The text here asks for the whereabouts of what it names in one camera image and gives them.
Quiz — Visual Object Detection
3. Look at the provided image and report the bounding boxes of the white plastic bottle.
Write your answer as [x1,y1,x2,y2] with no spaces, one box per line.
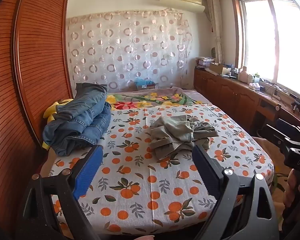
[237,66,250,83]

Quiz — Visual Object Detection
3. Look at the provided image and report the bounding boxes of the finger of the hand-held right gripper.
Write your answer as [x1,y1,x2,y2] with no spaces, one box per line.
[277,118,300,143]
[266,124,290,153]

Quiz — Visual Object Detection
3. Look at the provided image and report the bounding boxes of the wooden frame window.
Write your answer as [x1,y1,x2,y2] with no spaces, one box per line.
[231,0,300,100]

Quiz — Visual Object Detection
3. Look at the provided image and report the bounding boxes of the yellow plush toy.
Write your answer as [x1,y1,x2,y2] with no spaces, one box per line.
[43,99,74,150]

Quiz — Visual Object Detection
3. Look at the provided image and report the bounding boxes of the stack of papers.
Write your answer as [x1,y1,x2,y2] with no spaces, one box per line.
[195,56,217,68]

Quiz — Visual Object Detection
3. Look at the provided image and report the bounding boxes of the small cardboard box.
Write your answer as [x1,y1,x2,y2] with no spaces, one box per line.
[136,81,157,91]

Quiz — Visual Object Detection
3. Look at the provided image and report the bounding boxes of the grey-green pants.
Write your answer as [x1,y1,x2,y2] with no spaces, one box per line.
[149,115,219,159]

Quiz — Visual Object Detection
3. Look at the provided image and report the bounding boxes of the floral blanket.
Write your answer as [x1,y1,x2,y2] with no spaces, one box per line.
[106,86,290,205]

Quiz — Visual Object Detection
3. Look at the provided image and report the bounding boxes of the orange fruit print bed sheet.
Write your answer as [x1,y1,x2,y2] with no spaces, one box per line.
[46,104,275,235]

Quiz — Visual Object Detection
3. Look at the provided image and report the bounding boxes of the wooden slatted wardrobe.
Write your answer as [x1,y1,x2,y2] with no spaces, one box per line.
[0,0,74,240]

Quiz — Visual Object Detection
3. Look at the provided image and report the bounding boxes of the person's right forearm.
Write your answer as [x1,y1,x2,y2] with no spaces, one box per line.
[281,192,300,240]

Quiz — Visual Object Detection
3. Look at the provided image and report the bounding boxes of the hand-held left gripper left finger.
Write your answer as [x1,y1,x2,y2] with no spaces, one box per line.
[15,144,108,240]

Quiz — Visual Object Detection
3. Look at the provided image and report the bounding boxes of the folded blue jeans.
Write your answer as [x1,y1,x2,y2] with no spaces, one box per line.
[42,101,112,156]
[55,82,108,120]

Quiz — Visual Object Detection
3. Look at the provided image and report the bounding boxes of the person's right hand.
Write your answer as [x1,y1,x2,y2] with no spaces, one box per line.
[283,170,300,207]

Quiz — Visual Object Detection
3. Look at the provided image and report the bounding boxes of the wooden cabinet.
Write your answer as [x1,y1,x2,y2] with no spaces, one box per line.
[194,66,300,143]

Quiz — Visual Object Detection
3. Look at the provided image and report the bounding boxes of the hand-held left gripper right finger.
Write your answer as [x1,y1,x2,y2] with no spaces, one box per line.
[191,144,280,240]

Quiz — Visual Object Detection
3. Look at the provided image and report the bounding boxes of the cream window curtain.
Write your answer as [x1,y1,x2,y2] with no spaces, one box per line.
[206,0,224,64]

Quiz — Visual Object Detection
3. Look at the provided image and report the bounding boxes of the circle pattern sheer curtain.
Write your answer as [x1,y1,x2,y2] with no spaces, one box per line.
[66,10,193,92]

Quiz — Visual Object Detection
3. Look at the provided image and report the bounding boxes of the open cardboard box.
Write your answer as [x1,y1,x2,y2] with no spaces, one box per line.
[209,62,232,75]

